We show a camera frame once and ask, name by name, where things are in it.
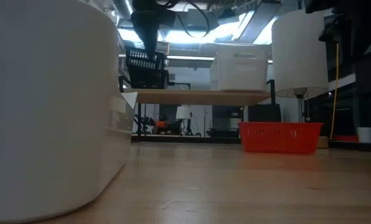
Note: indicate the grey ceiling box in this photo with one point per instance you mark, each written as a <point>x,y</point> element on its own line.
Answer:
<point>198,18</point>

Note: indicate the black box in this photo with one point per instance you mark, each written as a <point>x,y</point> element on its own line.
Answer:
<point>263,112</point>

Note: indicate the red plastic slotted basket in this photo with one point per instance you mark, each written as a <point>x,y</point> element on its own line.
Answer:
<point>279,138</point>

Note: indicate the black monitor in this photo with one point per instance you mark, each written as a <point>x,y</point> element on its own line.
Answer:
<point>226,112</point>

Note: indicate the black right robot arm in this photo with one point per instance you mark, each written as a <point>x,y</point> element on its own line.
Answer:
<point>353,18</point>

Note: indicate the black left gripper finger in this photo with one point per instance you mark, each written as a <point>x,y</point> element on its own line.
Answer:
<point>154,39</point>
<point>146,39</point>

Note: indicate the small orange object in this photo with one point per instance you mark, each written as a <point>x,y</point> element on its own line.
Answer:
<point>161,124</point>

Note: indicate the wooden shelf with black frame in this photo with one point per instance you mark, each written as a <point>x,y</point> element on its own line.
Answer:
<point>198,97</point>

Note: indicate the white cylindrical cup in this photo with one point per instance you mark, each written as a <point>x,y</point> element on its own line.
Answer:
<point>364,135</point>

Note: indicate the white lamp with wooden base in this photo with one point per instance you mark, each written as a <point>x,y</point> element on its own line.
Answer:
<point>297,53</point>

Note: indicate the flat red object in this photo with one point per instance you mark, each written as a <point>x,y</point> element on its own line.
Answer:
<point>345,138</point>

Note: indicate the long metal light bar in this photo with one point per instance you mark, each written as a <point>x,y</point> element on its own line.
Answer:
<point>188,58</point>

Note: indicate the white plastic basket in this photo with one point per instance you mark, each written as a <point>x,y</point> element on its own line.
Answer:
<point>241,76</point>
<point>48,109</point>
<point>241,51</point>

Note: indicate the small background white lamp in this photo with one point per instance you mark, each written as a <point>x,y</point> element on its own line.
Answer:
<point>183,112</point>

